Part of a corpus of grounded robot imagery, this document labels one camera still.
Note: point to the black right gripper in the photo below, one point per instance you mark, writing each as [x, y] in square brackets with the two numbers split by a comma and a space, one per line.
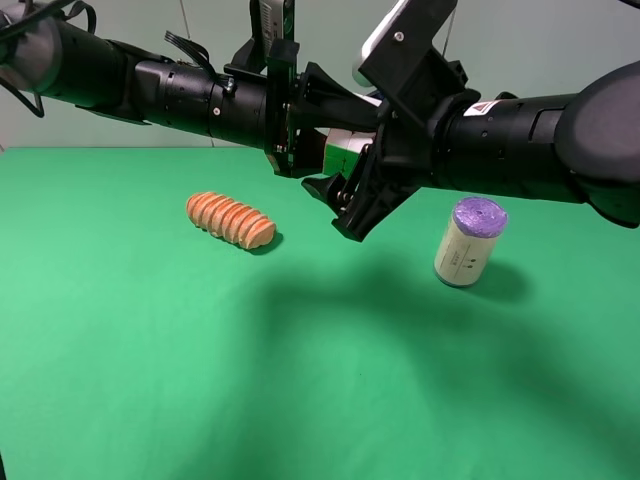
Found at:
[422, 92]

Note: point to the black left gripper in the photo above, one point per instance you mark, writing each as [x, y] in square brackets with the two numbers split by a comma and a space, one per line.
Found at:
[290, 150]

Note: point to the stickerless magic cube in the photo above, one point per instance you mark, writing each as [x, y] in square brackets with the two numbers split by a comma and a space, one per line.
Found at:
[342, 147]

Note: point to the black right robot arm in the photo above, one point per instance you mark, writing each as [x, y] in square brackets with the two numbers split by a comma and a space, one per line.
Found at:
[578, 148]

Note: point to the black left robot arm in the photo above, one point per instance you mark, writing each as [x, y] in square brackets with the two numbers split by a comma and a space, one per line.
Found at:
[52, 51]

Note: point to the purple garbage bag roll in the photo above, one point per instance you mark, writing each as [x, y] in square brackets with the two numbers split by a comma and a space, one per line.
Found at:
[472, 232]

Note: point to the sliced orange bread loaf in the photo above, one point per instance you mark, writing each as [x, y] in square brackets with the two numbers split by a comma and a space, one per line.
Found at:
[234, 222]

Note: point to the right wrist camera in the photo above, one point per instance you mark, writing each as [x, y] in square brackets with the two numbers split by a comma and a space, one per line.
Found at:
[404, 22]

